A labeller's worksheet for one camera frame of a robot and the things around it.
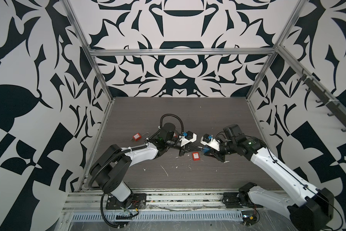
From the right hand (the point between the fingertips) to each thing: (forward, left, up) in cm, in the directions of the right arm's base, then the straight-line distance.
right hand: (206, 149), depth 75 cm
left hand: (+1, +2, +3) cm, 3 cm away
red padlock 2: (+16, +41, -14) cm, 46 cm away
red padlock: (+3, +3, -16) cm, 16 cm away
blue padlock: (-2, +1, +4) cm, 4 cm away
